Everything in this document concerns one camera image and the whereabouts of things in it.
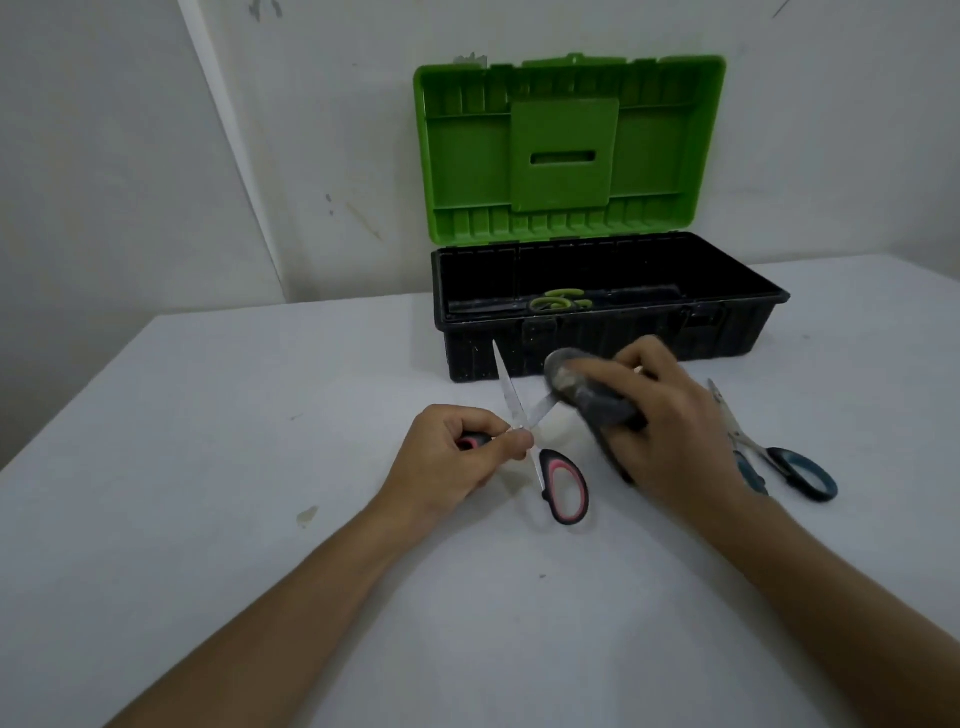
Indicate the person's left hand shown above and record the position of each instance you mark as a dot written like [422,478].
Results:
[435,465]

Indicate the person's right hand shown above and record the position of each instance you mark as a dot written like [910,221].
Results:
[675,442]

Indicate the person's right thumb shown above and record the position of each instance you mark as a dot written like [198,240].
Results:
[626,457]

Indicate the person's left thumb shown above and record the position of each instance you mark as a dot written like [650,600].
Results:
[504,446]

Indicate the pink and black scissors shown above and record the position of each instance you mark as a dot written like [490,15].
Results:
[559,480]

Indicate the grey sharpening stone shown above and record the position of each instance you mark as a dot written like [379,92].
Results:
[589,401]

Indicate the person's right forearm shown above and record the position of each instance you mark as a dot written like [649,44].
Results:
[840,607]

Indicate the person's left forearm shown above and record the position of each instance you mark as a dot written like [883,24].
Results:
[277,622]

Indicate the blue and black scissors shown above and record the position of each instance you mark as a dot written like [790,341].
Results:
[787,465]

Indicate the black toolbox with green lid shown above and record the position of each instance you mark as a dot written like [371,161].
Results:
[592,225]

